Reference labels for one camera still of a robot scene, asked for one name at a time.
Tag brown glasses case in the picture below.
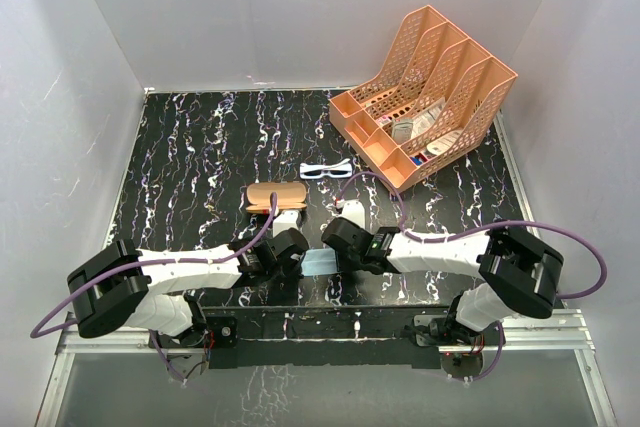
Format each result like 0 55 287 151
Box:
246 181 307 214

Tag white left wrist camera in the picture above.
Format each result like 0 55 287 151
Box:
271 210 301 237

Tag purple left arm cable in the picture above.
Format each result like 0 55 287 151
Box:
30 191 279 339

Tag white round disc item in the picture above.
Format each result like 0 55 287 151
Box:
426 130 462 156

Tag grey folded pouch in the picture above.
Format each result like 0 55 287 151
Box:
391 118 413 145

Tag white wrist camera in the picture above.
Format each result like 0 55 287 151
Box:
271 210 301 237
336 199 366 228

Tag aluminium frame rail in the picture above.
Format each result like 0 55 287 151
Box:
55 308 595 354

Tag red and blue small items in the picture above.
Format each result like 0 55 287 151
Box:
410 153 429 166

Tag light blue cleaning cloth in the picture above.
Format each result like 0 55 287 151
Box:
301 248 339 277

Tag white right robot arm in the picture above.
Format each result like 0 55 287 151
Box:
321 217 564 345

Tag peach plastic desk organizer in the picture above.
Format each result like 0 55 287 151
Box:
329 5 517 192

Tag white sunglasses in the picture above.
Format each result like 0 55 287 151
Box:
299 159 353 180

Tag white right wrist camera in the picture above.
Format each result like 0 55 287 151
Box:
336 199 366 228

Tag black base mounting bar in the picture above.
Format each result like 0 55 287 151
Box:
149 304 506 373

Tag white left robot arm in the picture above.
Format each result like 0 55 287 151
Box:
67 228 309 346

